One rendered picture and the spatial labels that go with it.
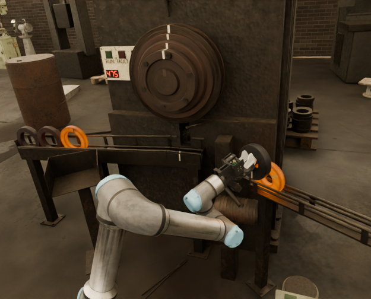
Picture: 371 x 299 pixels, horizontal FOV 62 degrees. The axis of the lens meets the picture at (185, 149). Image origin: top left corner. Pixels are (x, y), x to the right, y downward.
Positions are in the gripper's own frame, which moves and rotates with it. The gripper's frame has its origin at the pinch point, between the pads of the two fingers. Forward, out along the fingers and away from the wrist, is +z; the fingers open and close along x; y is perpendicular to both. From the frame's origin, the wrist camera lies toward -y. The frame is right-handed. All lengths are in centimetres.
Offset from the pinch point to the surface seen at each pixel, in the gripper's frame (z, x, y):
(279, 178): 5.4, -7.0, -12.4
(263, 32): 39, 23, 36
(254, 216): -4.6, 2.9, -35.4
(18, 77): -41, 338, -4
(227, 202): -8.5, 16.3, -30.5
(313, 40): 507, 334, -185
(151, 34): 1, 54, 48
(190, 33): 11, 39, 45
